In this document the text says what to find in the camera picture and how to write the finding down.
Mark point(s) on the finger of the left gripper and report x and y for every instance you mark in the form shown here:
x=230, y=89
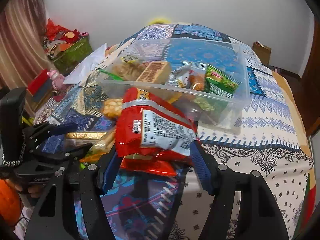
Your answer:
x=41, y=132
x=55, y=158

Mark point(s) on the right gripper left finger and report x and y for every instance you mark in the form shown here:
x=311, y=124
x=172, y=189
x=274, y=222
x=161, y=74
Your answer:
x=54, y=216

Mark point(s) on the clear bag rice crackers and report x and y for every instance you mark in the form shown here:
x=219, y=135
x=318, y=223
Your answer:
x=111, y=108

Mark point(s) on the red snack bag white label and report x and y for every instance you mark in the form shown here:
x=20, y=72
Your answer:
x=150, y=126

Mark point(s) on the pink plush toy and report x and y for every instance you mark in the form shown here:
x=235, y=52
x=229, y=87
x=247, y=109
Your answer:
x=57, y=79

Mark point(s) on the patterned blue bed quilt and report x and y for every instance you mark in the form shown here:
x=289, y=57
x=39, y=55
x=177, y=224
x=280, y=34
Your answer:
x=267, y=135

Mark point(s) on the white pillow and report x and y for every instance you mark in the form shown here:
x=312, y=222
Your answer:
x=87, y=65

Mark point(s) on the green storage crate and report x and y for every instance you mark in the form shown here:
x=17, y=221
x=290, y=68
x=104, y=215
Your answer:
x=67, y=60

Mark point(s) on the striped pink curtain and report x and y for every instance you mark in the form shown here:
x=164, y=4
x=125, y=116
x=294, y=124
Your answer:
x=23, y=27

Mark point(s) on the red square snack packet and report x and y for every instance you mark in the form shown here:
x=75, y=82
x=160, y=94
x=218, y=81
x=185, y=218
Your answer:
x=148, y=164

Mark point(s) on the clear bag brown pastries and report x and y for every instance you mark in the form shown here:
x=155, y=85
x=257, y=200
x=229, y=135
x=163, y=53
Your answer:
x=128, y=71

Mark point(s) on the tan biscuit packet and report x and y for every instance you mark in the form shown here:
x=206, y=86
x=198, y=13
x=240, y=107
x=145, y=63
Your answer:
x=156, y=72

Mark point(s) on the green pea snack packet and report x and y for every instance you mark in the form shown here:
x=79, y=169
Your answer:
x=219, y=83

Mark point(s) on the clear plastic storage box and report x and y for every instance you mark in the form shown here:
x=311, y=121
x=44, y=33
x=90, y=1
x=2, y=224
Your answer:
x=180, y=79

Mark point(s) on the orange fried snack bag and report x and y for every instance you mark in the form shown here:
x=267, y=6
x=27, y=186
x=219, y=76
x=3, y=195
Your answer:
x=196, y=81

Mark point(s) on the cardboard box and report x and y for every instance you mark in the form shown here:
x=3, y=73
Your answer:
x=262, y=51

